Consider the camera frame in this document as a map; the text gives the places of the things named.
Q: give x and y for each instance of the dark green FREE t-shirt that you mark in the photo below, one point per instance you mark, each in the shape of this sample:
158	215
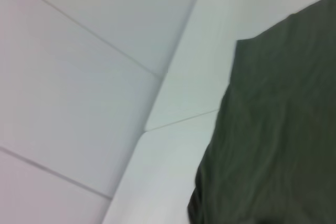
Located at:
275	129

